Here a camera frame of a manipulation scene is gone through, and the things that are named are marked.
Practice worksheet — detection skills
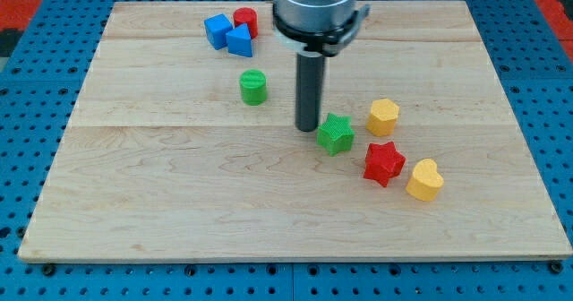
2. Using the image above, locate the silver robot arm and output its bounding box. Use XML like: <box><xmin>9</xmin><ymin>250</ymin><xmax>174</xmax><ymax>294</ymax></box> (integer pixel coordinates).
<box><xmin>268</xmin><ymin>0</ymin><xmax>371</xmax><ymax>57</ymax></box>

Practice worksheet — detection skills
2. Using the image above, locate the blue triangle block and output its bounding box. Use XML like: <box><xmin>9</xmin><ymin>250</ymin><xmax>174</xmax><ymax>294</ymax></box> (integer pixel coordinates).
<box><xmin>226</xmin><ymin>23</ymin><xmax>252</xmax><ymax>57</ymax></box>

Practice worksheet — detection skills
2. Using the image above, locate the green star block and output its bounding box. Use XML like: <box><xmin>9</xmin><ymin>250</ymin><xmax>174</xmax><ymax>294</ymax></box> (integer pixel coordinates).
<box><xmin>316</xmin><ymin>113</ymin><xmax>355</xmax><ymax>156</ymax></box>

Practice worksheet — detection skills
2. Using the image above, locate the green cylinder block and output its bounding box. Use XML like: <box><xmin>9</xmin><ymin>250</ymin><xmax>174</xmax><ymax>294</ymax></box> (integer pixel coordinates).
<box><xmin>239</xmin><ymin>69</ymin><xmax>267</xmax><ymax>106</ymax></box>

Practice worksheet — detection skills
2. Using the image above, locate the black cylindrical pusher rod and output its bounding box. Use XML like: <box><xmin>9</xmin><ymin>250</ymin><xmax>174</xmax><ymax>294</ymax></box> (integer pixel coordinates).
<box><xmin>295</xmin><ymin>54</ymin><xmax>326</xmax><ymax>132</ymax></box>

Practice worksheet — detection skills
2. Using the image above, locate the yellow hexagon block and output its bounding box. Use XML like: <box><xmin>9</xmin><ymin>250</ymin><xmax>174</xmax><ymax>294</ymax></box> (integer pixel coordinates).
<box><xmin>366</xmin><ymin>99</ymin><xmax>399</xmax><ymax>137</ymax></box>

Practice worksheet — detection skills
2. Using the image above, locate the red star block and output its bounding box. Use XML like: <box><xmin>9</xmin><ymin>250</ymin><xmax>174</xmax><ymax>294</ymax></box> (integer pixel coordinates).
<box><xmin>363</xmin><ymin>142</ymin><xmax>406</xmax><ymax>187</ymax></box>

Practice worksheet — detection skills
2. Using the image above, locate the wooden board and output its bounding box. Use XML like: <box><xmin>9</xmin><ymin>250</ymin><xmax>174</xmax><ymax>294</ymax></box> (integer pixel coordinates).
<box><xmin>18</xmin><ymin>1</ymin><xmax>572</xmax><ymax>263</ymax></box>

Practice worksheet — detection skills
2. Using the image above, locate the red cylinder block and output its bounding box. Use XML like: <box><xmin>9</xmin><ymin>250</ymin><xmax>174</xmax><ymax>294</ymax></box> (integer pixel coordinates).
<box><xmin>233</xmin><ymin>7</ymin><xmax>259</xmax><ymax>39</ymax></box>

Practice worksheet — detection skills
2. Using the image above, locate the blue cube block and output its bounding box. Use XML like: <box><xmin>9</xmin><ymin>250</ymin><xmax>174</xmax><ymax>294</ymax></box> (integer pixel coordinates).
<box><xmin>203</xmin><ymin>13</ymin><xmax>234</xmax><ymax>50</ymax></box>

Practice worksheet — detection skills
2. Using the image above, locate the yellow heart block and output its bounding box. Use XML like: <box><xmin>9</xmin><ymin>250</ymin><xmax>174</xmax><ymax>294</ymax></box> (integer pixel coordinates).
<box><xmin>406</xmin><ymin>159</ymin><xmax>445</xmax><ymax>202</ymax></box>

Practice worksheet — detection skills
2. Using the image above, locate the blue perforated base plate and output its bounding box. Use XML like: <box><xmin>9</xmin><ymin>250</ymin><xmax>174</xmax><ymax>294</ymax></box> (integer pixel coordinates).
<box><xmin>1</xmin><ymin>0</ymin><xmax>572</xmax><ymax>300</ymax></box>

